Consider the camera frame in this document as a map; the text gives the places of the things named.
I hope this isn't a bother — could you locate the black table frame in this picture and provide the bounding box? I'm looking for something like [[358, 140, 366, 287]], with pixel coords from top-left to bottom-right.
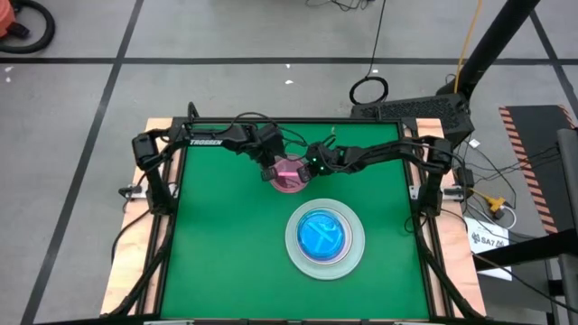
[[101, 116, 488, 325]]

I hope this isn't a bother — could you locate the hazard striped black mat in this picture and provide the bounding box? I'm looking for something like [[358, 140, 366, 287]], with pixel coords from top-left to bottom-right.
[[499, 104, 578, 236]]

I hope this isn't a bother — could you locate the black vacuum hose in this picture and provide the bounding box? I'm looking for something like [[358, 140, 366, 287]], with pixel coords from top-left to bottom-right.
[[0, 0, 57, 55]]

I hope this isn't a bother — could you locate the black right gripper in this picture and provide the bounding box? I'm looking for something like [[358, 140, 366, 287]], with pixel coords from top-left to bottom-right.
[[297, 143, 347, 184]]

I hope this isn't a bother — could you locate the white paper label sheet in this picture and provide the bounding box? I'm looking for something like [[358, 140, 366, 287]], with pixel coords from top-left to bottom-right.
[[463, 216, 514, 282]]

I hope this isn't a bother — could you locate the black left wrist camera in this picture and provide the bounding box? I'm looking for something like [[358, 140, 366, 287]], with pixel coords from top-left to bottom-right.
[[256, 123, 286, 157]]

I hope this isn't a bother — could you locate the green table mat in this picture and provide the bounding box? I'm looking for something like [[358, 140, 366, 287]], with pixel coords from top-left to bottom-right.
[[160, 121, 430, 320]]

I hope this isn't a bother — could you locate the black hanging cable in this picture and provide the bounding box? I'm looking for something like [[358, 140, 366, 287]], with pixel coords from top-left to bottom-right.
[[349, 0, 390, 107]]

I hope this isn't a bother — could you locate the black camera stand pole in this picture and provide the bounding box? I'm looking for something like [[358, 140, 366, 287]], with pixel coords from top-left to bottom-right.
[[435, 0, 542, 98]]

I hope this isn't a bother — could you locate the orange vacuum cleaner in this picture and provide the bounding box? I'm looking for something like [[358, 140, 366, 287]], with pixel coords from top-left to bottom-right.
[[0, 0, 19, 40]]

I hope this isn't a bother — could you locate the yellow hanging cable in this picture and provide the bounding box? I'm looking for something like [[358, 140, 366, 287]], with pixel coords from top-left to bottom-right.
[[453, 0, 484, 95]]

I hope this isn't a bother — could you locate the yellow power plug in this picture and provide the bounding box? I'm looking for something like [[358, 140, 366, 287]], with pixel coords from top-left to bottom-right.
[[471, 189, 508, 214]]

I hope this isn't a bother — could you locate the large pale green plate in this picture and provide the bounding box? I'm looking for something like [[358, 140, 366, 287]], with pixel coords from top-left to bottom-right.
[[284, 197, 366, 281]]

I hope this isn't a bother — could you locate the grey metal upright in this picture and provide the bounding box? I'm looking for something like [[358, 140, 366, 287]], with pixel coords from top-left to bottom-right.
[[555, 128, 578, 325]]

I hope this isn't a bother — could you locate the black perforated computer case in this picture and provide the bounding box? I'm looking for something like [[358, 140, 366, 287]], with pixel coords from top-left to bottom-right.
[[350, 93, 476, 148]]

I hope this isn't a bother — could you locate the black cable guide post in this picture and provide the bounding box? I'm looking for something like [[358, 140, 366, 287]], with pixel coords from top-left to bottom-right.
[[187, 101, 200, 132]]

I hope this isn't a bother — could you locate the black metal crossbar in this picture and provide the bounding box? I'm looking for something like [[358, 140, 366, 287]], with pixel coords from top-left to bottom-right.
[[472, 227, 578, 273]]

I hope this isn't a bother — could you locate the silver arm base bracket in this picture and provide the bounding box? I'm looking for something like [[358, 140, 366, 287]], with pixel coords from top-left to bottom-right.
[[408, 183, 463, 202], [119, 183, 148, 200]]

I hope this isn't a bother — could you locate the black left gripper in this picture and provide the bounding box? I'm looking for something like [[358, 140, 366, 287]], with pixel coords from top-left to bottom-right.
[[250, 148, 290, 182]]

